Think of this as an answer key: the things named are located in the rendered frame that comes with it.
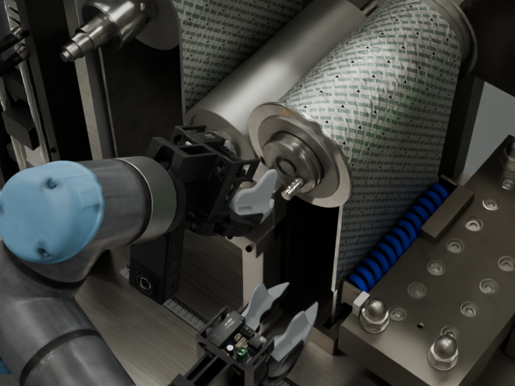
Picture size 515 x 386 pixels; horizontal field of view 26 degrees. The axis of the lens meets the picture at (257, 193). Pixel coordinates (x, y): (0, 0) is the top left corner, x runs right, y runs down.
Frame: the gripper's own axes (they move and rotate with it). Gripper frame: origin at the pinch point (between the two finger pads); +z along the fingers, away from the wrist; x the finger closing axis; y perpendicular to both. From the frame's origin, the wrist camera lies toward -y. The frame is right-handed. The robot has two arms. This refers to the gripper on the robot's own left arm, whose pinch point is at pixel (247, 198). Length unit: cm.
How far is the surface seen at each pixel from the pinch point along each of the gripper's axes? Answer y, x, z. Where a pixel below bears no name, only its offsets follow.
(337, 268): -10.0, -4.4, 24.3
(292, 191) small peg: 0.2, -0.4, 9.5
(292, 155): 3.9, 1.3, 9.1
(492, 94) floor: -7, 34, 194
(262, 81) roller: 6.8, 13.3, 19.2
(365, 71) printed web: 14.6, 0.8, 16.5
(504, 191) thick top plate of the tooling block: 3.8, -13.0, 47.5
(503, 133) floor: -14, 25, 187
